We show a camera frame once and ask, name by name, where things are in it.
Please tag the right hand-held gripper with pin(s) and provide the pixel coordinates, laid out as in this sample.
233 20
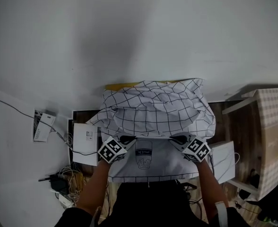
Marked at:
197 149

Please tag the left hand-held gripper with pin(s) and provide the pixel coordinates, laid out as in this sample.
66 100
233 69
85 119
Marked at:
111 150

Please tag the white black-grid tablecloth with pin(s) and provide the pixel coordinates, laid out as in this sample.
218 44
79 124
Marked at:
158 117

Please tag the person's left forearm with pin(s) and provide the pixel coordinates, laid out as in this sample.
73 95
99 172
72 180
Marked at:
95 185

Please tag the person's right forearm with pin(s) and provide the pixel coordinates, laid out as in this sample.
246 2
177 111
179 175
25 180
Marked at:
211 185

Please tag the white cardboard box with label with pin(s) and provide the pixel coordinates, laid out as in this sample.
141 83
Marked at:
84 145

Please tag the plain white cardboard box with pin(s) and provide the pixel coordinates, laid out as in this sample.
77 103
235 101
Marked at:
223 162

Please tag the yellow table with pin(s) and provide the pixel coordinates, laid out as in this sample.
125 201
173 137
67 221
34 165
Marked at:
114 86

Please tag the wooden cabinet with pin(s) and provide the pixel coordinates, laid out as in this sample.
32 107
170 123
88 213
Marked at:
247 150

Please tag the person's black clothing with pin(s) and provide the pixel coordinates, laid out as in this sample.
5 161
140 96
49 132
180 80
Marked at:
153 207

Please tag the black router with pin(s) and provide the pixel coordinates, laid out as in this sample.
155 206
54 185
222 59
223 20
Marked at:
58 182

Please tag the white power adapter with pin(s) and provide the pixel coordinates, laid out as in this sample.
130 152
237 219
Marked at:
64 200

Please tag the white printed paper leaflet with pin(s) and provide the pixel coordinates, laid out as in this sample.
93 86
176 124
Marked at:
40 129

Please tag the beige checked cloth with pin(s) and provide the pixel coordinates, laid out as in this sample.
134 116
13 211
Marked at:
273 126

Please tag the black bag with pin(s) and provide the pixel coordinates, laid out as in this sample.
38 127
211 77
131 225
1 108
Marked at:
275 204

